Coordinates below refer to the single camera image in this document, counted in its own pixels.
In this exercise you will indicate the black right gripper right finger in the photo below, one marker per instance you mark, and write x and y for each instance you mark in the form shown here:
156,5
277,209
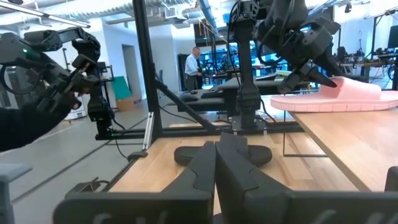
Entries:
236,186

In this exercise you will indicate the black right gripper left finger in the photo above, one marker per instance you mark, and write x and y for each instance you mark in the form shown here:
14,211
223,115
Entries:
199,186

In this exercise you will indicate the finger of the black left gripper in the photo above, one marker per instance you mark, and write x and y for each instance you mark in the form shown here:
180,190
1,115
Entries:
320,76
289,84

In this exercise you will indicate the black rubber slide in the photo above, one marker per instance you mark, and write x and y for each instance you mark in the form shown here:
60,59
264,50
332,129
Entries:
186,155

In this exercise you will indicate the pink rubber slide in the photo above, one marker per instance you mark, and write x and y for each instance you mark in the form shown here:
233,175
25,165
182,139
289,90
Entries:
357,96

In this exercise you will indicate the person's forearm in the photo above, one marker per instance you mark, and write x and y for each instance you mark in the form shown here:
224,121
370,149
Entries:
25,127

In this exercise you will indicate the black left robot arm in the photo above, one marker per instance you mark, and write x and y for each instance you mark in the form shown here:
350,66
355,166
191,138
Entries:
247,62

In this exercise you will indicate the wooden shelf black metal legs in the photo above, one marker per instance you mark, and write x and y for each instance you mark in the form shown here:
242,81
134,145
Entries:
357,140

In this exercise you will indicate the background workbench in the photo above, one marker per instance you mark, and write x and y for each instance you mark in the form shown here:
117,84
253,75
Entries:
367,63

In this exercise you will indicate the silver aluminium bar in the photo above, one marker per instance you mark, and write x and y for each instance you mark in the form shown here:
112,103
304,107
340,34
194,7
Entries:
148,130

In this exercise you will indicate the black background desk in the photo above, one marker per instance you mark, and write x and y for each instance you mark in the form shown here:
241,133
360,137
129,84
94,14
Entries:
199,105

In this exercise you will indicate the black computer mouse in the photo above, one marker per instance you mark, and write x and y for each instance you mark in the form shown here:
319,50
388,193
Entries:
193,92

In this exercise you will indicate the person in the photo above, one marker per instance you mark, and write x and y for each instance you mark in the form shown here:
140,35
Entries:
191,67

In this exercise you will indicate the cardboard box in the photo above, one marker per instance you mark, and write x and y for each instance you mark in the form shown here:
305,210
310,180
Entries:
127,104

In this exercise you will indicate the green foam board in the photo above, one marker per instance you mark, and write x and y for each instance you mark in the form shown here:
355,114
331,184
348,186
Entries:
121,88

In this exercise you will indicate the grey chair armrest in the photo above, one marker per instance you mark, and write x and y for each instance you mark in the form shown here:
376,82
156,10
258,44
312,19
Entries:
9,174

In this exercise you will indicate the black aluminium rig frame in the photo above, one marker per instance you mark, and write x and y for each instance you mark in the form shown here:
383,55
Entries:
146,62

